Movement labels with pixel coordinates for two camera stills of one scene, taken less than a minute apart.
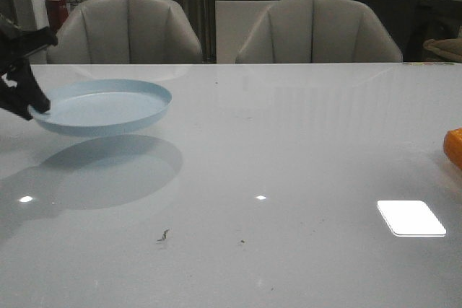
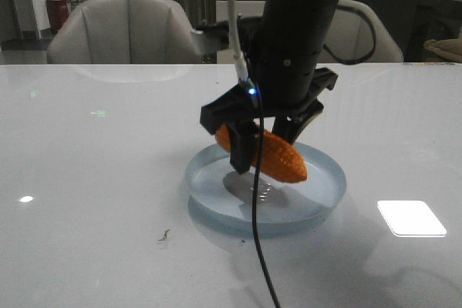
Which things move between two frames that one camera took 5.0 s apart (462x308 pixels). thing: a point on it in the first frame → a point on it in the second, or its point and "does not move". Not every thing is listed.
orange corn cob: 452,146 → 281,160
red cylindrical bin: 57,10 does not move
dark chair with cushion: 434,34 does not move
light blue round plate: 105,107 → 219,196
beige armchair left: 125,29 does not move
